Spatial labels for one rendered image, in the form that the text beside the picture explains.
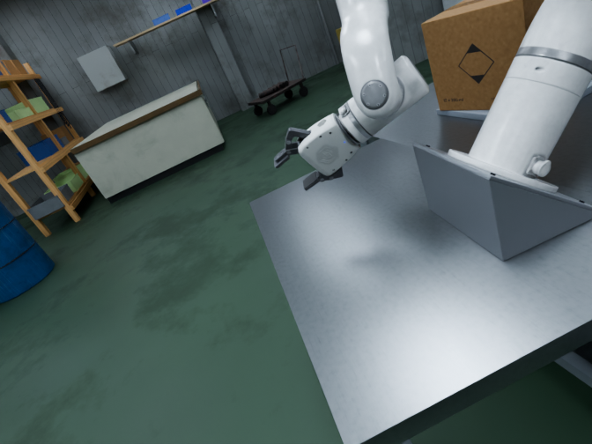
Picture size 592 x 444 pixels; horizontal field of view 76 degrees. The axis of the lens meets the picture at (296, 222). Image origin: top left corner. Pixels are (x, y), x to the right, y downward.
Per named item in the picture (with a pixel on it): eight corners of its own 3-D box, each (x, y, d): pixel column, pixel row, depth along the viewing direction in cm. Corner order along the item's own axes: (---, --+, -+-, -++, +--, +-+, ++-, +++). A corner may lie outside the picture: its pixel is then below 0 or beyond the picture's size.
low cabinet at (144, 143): (219, 122, 793) (197, 79, 753) (230, 148, 569) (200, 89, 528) (133, 163, 783) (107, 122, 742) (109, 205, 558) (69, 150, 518)
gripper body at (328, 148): (339, 119, 71) (295, 156, 76) (371, 151, 76) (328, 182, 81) (333, 99, 76) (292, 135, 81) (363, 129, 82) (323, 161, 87)
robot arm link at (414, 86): (367, 136, 70) (377, 134, 79) (430, 88, 65) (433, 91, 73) (341, 99, 71) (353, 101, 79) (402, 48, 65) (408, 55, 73)
